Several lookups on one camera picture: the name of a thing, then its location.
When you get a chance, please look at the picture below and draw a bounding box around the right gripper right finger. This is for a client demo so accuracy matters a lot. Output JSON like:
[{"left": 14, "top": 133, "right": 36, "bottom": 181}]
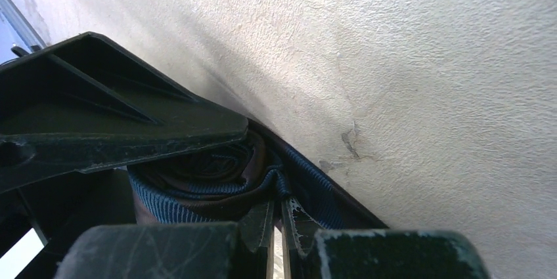
[{"left": 281, "top": 198, "right": 491, "bottom": 278}]

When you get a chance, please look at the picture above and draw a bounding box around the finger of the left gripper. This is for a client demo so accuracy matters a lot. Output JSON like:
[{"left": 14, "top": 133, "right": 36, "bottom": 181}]
[{"left": 1, "top": 32, "right": 248, "bottom": 192}]

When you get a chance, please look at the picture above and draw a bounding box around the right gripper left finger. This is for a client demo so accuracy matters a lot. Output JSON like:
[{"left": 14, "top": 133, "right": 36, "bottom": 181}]
[{"left": 55, "top": 201, "right": 275, "bottom": 278}]

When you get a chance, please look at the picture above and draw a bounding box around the dark navy striped tie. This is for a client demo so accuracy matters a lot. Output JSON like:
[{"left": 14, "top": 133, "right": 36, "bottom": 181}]
[{"left": 127, "top": 121, "right": 385, "bottom": 229}]

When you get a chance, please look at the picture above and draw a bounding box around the aluminium frame rail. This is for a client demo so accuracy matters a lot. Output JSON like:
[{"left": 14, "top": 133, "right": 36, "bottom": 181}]
[{"left": 1, "top": 0, "right": 47, "bottom": 56}]

